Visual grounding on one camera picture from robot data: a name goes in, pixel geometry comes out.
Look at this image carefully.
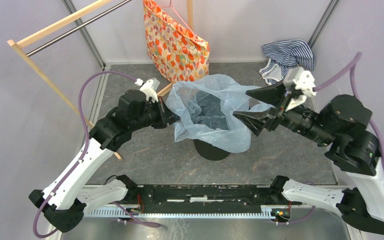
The light blue plastic bag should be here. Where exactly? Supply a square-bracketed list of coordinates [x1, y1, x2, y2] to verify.
[166, 74, 271, 153]

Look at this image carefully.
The blue striped cloth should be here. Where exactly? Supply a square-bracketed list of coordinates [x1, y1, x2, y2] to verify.
[259, 39, 315, 86]

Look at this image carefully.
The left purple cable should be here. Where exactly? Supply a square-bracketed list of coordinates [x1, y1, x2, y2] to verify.
[32, 70, 163, 239]

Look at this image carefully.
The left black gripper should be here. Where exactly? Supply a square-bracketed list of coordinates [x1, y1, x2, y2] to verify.
[130, 96, 181, 132]

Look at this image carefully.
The black plastic trash bin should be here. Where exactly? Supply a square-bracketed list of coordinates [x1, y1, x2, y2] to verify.
[191, 91, 230, 161]

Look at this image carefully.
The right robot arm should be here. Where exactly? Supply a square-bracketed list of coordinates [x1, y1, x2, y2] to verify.
[233, 83, 384, 235]

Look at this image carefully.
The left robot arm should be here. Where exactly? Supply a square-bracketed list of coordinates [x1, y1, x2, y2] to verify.
[28, 90, 180, 233]

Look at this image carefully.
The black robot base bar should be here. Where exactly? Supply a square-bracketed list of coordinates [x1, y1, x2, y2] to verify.
[118, 184, 300, 214]

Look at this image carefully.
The wooden clothes rack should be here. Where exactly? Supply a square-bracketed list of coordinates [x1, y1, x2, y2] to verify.
[7, 0, 195, 162]

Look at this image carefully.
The pink clothes hanger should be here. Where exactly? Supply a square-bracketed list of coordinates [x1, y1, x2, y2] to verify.
[154, 0, 208, 44]

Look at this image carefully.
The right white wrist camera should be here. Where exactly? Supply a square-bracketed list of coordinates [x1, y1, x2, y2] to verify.
[283, 66, 317, 111]

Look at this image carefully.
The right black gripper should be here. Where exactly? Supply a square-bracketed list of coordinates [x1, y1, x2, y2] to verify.
[231, 73, 336, 145]

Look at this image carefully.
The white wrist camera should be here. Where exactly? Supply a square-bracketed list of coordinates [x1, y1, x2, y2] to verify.
[134, 78, 160, 103]
[283, 66, 317, 111]

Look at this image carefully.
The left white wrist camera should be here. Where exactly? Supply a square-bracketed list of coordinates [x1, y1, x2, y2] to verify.
[134, 78, 160, 103]

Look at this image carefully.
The floral orange cloth bag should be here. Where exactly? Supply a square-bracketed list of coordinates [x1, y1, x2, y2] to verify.
[142, 0, 210, 83]

